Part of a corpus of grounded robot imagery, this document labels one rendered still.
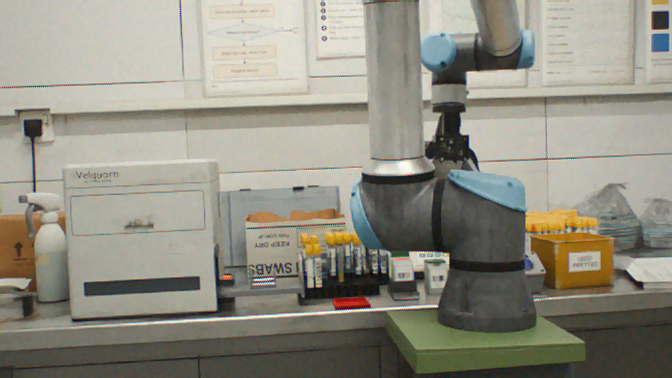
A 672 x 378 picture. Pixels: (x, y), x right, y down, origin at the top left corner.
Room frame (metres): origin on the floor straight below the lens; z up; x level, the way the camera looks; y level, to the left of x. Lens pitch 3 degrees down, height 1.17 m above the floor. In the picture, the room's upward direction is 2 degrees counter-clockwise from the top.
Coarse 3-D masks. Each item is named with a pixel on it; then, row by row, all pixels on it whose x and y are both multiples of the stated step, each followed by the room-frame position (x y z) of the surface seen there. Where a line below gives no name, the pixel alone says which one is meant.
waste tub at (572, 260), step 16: (544, 240) 1.49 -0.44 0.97; (560, 240) 1.58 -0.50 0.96; (576, 240) 1.45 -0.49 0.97; (592, 240) 1.45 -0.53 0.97; (608, 240) 1.46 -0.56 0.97; (544, 256) 1.49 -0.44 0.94; (560, 256) 1.44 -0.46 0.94; (576, 256) 1.45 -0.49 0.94; (592, 256) 1.45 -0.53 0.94; (608, 256) 1.46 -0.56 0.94; (560, 272) 1.44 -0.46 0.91; (576, 272) 1.45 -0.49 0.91; (592, 272) 1.45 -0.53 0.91; (608, 272) 1.46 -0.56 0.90; (560, 288) 1.44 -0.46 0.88
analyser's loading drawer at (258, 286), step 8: (256, 280) 1.43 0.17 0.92; (264, 280) 1.43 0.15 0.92; (272, 280) 1.43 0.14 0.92; (224, 288) 1.40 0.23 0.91; (232, 288) 1.40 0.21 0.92; (240, 288) 1.39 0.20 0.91; (248, 288) 1.39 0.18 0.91; (256, 288) 1.37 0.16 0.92; (264, 288) 1.37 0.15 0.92; (272, 288) 1.38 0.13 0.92; (280, 288) 1.38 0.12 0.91; (288, 288) 1.37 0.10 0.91; (296, 288) 1.38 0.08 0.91; (224, 296) 1.37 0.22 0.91; (232, 296) 1.37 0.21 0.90; (240, 296) 1.37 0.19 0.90
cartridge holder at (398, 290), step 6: (390, 282) 1.46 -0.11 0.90; (396, 282) 1.42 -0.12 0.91; (402, 282) 1.42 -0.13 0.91; (408, 282) 1.42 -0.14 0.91; (414, 282) 1.43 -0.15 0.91; (390, 288) 1.46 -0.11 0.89; (396, 288) 1.42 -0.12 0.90; (402, 288) 1.42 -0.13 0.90; (408, 288) 1.42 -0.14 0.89; (414, 288) 1.43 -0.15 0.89; (390, 294) 1.44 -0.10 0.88; (396, 294) 1.41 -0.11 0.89; (402, 294) 1.41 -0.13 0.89; (408, 294) 1.41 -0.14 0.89; (414, 294) 1.41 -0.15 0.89
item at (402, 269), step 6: (390, 258) 1.47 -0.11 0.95; (396, 258) 1.46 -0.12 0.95; (402, 258) 1.46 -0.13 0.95; (408, 258) 1.45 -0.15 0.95; (396, 264) 1.43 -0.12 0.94; (402, 264) 1.43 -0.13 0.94; (408, 264) 1.43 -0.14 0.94; (396, 270) 1.43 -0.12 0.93; (402, 270) 1.43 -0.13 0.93; (408, 270) 1.43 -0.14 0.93; (396, 276) 1.43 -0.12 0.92; (402, 276) 1.43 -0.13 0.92; (408, 276) 1.43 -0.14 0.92
